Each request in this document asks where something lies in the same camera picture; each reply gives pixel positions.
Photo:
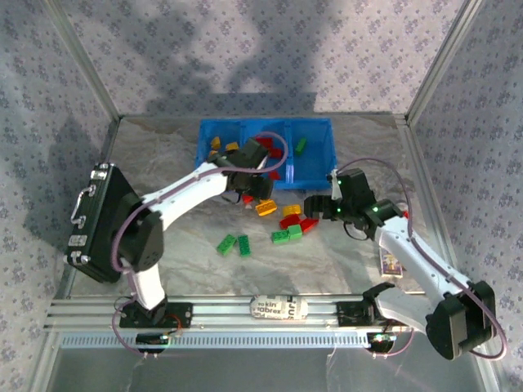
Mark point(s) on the small red lego brick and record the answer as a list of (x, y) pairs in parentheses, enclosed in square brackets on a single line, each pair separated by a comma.
[(248, 199)]

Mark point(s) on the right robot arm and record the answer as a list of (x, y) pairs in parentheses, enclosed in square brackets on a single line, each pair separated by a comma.
[(421, 257)]

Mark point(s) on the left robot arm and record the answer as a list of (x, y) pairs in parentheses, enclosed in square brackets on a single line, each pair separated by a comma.
[(184, 192)]

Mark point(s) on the red slope lego brick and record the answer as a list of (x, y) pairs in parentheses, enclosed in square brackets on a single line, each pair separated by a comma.
[(309, 225)]

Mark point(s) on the yellow long lego brick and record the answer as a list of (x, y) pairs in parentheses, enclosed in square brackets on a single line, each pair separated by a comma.
[(265, 208)]

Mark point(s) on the yellow slope lego brick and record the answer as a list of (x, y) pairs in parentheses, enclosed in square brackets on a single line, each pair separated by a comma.
[(291, 210)]

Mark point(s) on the green square lego brick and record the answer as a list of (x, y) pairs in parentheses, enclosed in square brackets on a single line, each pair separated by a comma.
[(294, 232)]

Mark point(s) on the blue three-compartment bin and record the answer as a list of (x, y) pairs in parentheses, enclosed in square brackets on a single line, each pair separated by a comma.
[(314, 171)]

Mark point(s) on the green long lego brick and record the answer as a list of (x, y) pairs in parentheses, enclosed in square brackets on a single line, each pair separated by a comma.
[(244, 245), (226, 245)]

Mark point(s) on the small printed card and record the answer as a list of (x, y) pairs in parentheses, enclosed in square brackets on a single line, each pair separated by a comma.
[(390, 263)]

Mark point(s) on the narrow green lego brick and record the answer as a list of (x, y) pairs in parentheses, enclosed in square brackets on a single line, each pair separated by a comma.
[(301, 145)]

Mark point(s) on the printed sticker label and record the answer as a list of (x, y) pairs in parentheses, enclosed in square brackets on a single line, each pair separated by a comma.
[(278, 310)]

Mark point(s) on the black hard case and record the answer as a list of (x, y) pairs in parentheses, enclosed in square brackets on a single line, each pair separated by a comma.
[(102, 216)]

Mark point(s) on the grey metal panel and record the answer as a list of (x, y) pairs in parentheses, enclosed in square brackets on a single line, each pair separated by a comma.
[(261, 371)]

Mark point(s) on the aluminium rear frame rail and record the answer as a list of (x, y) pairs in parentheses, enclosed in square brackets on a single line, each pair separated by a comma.
[(163, 118)]

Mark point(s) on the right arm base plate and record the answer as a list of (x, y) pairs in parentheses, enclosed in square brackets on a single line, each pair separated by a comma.
[(351, 314)]

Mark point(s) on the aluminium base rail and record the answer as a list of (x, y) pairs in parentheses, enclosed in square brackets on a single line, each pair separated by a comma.
[(229, 310)]

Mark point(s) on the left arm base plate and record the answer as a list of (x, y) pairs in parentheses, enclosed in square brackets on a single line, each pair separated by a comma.
[(181, 314)]

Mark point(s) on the aluminium corner post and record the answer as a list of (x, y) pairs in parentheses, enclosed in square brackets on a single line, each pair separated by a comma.
[(442, 61), (85, 61)]

